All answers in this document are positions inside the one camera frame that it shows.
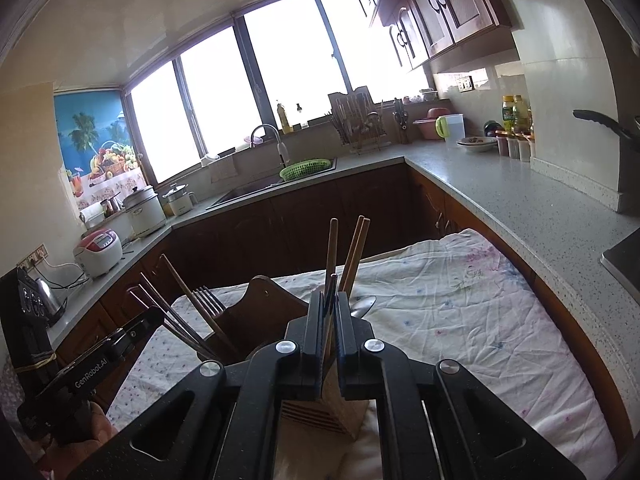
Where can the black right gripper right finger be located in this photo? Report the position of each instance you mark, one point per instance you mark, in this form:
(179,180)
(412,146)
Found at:
(437,421)

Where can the red white rice cooker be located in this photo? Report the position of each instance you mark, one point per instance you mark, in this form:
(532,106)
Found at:
(98,252)

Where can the floral white tablecloth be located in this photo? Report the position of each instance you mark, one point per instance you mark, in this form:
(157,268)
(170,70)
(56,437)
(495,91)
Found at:
(455,298)

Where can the chrome kitchen faucet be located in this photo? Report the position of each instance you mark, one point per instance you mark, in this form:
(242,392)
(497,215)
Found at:
(272,136)

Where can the wooden utensil holder box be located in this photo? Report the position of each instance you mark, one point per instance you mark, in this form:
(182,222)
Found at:
(260,317)

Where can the dish drying rack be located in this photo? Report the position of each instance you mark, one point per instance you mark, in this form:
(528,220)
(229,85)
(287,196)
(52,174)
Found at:
(358,120)

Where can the green sink basket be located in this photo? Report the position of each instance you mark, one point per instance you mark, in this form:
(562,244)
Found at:
(305,169)

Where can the dark chopstick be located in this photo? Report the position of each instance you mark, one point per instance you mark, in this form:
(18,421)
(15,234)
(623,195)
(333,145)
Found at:
(146,294)

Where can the tropical fruit poster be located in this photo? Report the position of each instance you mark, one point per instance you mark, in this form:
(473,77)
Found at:
(97,150)

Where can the metal spoon in holder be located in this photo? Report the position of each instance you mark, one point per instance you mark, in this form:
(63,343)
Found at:
(362,306)

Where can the person's left hand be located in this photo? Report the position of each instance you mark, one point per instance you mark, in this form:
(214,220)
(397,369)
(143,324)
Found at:
(59,461)

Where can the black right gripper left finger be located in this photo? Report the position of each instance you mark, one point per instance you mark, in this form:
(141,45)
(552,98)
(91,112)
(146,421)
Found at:
(219,422)

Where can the clear jug green lid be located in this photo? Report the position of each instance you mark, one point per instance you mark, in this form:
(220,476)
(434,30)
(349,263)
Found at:
(451,128)

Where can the plate with food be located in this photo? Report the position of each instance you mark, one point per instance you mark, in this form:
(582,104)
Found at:
(478,144)

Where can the yellow oil bottle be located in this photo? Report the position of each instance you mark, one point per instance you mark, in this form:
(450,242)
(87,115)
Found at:
(515,115)

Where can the wooden upper cabinets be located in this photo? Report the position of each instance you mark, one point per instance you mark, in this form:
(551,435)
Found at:
(447,35)

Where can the chopstick in holder right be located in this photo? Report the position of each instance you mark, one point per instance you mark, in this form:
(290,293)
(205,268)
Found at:
(354,254)

